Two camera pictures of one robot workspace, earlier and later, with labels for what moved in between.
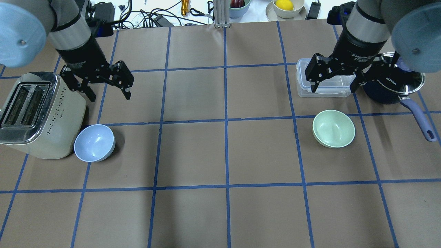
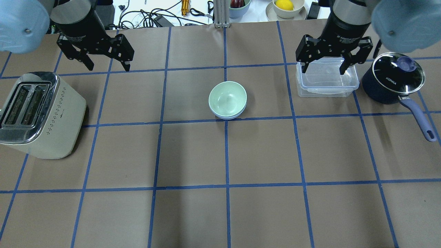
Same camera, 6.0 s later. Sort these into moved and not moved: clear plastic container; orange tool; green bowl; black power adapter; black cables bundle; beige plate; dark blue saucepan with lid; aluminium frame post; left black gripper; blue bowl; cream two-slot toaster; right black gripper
Moved: green bowl; right black gripper; blue bowl; left black gripper
Not moved: beige plate; orange tool; clear plastic container; dark blue saucepan with lid; black cables bundle; aluminium frame post; cream two-slot toaster; black power adapter
